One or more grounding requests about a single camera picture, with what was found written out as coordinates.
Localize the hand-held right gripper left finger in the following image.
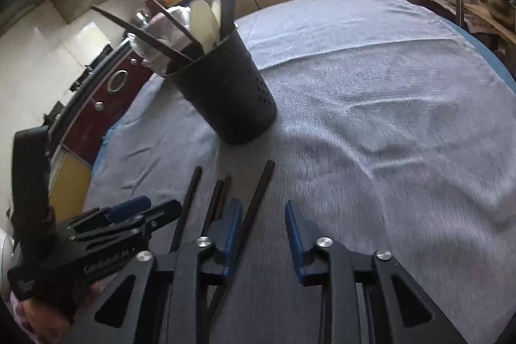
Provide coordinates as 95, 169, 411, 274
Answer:
66, 199, 244, 344

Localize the grey tablecloth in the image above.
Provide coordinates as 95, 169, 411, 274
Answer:
83, 0, 502, 344

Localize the blue table cover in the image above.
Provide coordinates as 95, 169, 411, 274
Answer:
92, 11, 516, 169

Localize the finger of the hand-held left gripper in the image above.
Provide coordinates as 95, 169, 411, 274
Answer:
106, 196, 153, 224
140, 200, 183, 245

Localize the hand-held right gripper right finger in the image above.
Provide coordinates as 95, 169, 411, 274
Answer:
284, 201, 470, 344

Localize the person's left hand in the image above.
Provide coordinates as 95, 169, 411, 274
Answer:
14, 281, 101, 344

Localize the row of dark chopsticks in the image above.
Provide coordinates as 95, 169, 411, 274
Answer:
169, 166, 233, 253

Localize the clear plastic bag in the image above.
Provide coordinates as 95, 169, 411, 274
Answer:
137, 5, 193, 44

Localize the brown pot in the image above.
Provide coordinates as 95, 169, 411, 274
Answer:
478, 0, 512, 17

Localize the black perforated utensil holder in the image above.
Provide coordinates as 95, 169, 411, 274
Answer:
163, 24, 278, 146

